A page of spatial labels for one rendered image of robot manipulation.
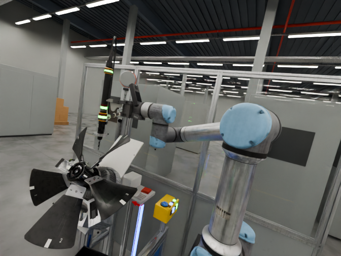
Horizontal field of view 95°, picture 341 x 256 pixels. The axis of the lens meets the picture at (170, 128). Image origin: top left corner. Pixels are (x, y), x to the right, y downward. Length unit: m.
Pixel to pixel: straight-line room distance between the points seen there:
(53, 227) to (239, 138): 0.96
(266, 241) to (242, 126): 1.24
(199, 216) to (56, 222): 1.05
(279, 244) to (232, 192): 1.13
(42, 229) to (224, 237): 0.86
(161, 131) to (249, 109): 0.38
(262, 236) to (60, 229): 1.32
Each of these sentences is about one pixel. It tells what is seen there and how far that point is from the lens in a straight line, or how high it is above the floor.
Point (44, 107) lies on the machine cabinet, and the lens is 6.75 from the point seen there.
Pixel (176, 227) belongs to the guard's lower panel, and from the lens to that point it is 1.73.
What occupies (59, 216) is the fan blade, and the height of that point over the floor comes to 1.03.
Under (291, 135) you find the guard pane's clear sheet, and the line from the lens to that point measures 1.35.
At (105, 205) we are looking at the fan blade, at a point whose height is 1.15.
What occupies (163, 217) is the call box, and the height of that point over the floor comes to 1.01.
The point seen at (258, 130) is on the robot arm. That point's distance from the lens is 0.41.
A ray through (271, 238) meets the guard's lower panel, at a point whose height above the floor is 0.89.
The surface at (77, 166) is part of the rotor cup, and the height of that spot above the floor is 1.24.
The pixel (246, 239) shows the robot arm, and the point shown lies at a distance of 0.68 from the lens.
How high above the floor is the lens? 1.67
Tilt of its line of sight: 7 degrees down
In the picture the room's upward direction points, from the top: 10 degrees clockwise
